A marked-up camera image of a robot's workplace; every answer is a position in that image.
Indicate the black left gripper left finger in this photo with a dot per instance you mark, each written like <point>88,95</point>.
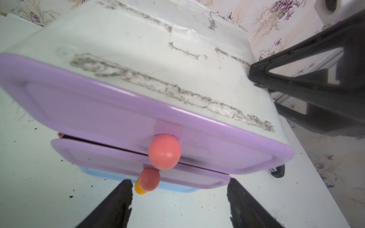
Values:
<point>114,211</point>

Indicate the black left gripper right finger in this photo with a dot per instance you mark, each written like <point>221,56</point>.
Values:
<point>246,211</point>

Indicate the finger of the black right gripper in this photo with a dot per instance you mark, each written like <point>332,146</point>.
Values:
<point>331,109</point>

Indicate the pink top drawer knob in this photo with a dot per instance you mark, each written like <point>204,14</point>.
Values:
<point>164,152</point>

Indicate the pink drawer knob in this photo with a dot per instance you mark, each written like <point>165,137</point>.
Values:
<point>149,179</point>
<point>164,152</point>

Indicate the purple top drawer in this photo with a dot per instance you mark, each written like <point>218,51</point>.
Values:
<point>84,108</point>

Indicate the purple drawer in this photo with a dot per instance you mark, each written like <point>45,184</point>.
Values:
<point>108,159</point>
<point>84,108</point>

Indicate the yellow bottom drawer knob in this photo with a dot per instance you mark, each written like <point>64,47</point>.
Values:
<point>138,189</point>

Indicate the pink middle drawer knob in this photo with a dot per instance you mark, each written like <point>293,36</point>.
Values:
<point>149,179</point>

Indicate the purple middle drawer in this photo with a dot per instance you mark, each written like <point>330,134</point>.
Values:
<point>108,159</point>

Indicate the blue bottom drawer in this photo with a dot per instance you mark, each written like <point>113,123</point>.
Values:
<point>121,177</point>

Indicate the white drawer cabinet shell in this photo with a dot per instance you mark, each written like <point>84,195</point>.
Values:
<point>177,52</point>

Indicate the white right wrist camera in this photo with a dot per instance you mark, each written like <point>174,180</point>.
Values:
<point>337,10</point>

